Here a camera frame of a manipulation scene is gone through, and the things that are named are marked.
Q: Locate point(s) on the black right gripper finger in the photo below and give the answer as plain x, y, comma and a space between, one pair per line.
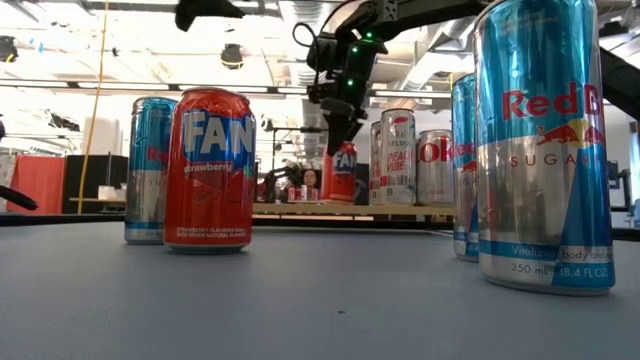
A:
342, 132

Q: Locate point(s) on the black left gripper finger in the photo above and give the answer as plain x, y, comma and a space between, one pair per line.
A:
210, 9

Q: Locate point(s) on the red Fanta strawberry can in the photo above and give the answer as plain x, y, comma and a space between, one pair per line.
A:
342, 175
210, 200

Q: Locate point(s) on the silver Diet Coke can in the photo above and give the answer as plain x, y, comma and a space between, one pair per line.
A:
435, 175

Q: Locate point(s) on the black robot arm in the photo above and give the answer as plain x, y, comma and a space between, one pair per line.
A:
280, 180

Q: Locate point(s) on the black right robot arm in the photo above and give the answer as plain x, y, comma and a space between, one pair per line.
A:
425, 10

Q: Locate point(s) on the black thin-bar stand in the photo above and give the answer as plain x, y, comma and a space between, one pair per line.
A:
300, 129

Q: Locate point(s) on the black dome fixture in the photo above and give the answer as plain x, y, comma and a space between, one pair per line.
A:
232, 56

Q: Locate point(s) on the person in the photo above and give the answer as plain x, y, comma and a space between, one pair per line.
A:
310, 179

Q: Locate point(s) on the blue silver Red Bull can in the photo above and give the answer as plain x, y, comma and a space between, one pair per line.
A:
147, 200
462, 200
540, 175

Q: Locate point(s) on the black hanging lamp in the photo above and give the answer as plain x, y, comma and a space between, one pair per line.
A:
7, 48

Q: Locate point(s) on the red panel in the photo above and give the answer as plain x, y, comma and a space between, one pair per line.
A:
40, 167

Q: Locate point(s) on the black desk stand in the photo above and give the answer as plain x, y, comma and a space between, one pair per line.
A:
622, 182

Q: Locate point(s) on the silver ventilation duct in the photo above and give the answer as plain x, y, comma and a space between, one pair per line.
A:
307, 115
425, 60

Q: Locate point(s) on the wooden shelf with black frame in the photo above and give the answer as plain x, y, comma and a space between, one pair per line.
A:
300, 208

